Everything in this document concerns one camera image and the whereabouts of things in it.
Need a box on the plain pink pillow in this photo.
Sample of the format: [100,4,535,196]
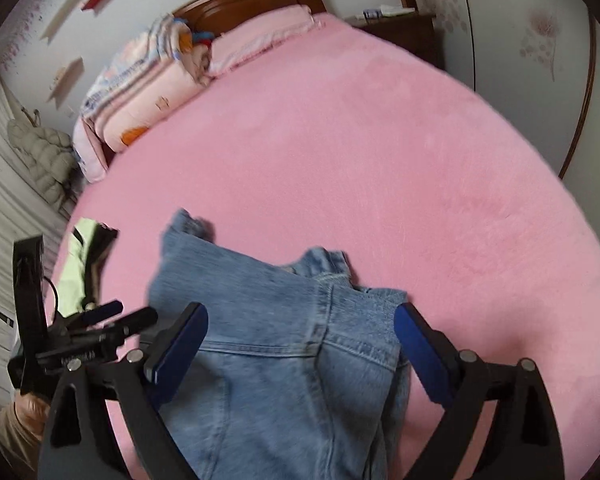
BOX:
[207,4,326,77]

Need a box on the folded green and black garment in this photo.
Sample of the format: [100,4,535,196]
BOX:
[55,216,120,318]

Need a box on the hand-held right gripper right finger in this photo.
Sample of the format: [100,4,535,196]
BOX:
[394,302,566,480]

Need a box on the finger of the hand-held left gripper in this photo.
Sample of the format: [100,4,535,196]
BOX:
[82,300,123,322]
[111,307,159,337]

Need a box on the blue denim jacket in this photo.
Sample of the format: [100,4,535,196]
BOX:
[147,208,412,480]

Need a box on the pink cartoon print pillow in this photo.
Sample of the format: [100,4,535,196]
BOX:
[72,120,111,184]

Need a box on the beige puffer jacket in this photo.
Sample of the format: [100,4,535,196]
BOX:
[6,117,78,206]

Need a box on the person's left forearm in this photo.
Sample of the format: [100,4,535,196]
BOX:
[0,402,43,480]

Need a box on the bed with pink sheet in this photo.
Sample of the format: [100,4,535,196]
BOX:
[50,12,600,480]

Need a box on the white wall shelf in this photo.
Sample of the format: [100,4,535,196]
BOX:
[47,57,83,106]
[40,0,83,41]

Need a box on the flower print wardrobe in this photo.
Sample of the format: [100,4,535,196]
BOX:
[387,0,600,181]

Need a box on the black cable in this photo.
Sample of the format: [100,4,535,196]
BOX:
[41,274,62,323]

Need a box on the dark wooden nightstand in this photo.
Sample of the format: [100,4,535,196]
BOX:
[347,10,446,68]

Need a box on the folded blue patterned quilt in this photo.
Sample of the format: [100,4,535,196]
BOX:
[80,14,211,121]

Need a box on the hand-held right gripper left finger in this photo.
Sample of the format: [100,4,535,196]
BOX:
[39,301,209,480]

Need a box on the person's left hand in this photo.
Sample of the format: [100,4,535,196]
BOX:
[14,392,51,433]

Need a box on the folded pink quilt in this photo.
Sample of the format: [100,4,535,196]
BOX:
[92,60,211,153]

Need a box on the pale striped curtain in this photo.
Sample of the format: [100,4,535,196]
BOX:
[0,67,81,411]

